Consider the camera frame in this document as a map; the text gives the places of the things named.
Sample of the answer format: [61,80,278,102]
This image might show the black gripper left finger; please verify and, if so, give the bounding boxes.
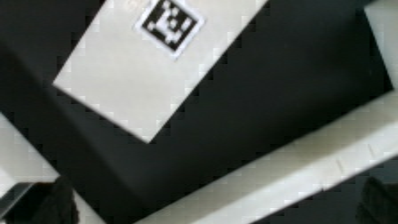
[0,177,79,224]

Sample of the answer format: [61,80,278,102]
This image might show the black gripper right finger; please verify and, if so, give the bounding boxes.
[355,177,398,224]

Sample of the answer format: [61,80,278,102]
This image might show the white cabinet drawer block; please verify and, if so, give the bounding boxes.
[52,0,269,141]

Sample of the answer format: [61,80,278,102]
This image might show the white cabinet body box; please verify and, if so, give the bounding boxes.
[363,0,398,89]

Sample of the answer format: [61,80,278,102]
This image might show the white left border rail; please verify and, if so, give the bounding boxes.
[0,113,104,224]

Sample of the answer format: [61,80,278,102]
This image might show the white border rail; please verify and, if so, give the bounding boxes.
[134,94,398,224]
[0,113,104,224]

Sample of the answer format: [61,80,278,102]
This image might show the white front border rail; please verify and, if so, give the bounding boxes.
[134,94,398,224]

